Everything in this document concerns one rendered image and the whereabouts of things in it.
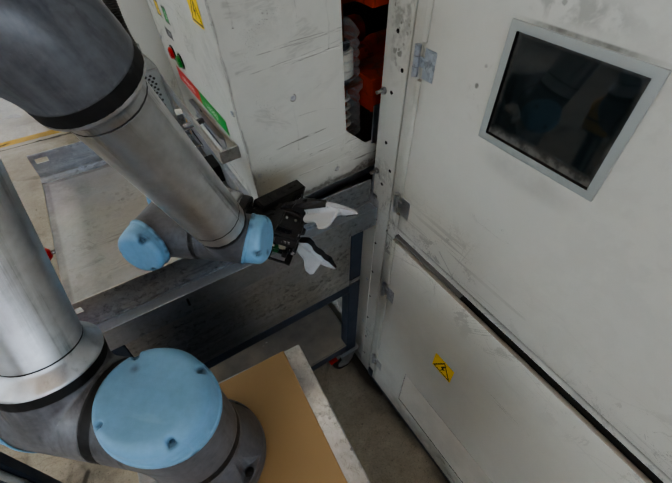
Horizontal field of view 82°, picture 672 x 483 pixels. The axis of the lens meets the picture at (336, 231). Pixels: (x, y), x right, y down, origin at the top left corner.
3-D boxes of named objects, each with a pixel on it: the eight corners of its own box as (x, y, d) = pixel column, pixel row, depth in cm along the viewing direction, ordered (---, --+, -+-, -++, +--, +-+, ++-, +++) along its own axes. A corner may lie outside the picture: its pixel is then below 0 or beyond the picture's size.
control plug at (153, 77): (152, 129, 103) (122, 63, 91) (147, 121, 106) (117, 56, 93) (180, 119, 106) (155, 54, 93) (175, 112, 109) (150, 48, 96)
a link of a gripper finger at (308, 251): (319, 290, 74) (286, 260, 70) (326, 267, 79) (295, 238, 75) (331, 285, 73) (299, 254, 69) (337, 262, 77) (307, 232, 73)
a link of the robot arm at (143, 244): (174, 238, 54) (208, 194, 62) (102, 233, 55) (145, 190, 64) (191, 279, 58) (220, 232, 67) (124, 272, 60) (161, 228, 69)
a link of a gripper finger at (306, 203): (331, 221, 68) (288, 228, 71) (333, 214, 69) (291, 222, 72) (321, 200, 65) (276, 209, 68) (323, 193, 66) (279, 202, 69)
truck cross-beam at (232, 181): (267, 239, 86) (262, 220, 82) (188, 131, 118) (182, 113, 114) (287, 229, 88) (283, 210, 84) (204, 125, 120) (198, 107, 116)
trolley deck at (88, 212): (88, 362, 73) (72, 346, 69) (50, 187, 110) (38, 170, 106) (375, 225, 99) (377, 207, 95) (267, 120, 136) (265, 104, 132)
